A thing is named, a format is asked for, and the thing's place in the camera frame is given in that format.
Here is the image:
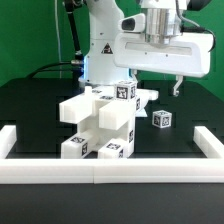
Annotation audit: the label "white U-shaped border fence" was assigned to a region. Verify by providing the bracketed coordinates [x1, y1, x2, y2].
[0, 125, 224, 184]

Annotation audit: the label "white chair seat part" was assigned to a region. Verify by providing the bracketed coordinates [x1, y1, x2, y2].
[77, 119, 135, 159]

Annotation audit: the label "black cable on stand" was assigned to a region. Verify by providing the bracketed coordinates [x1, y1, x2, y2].
[25, 0, 88, 80]

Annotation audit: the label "white sheet with tags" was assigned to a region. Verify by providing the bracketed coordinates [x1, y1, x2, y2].
[135, 108, 147, 118]

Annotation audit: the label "white tagged cube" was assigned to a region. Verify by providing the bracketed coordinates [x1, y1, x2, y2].
[115, 80, 137, 101]

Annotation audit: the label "white chair backrest part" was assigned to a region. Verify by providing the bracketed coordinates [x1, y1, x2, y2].
[59, 86, 159, 130]

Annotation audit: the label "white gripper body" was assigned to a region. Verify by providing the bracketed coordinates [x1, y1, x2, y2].
[114, 33, 213, 78]

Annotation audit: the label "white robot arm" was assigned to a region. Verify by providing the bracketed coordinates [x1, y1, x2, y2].
[80, 0, 216, 85]

